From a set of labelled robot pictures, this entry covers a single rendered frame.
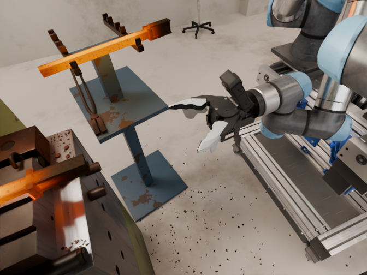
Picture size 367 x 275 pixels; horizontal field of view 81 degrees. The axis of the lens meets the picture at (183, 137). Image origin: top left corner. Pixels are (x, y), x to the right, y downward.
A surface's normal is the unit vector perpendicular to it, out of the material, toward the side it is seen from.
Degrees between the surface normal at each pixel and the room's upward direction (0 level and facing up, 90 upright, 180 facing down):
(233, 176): 0
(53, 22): 90
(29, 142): 0
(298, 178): 0
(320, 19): 90
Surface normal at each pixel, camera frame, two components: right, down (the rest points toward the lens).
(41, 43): 0.36, 0.69
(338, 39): -0.82, -0.11
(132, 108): -0.07, -0.65
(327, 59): -0.92, 0.36
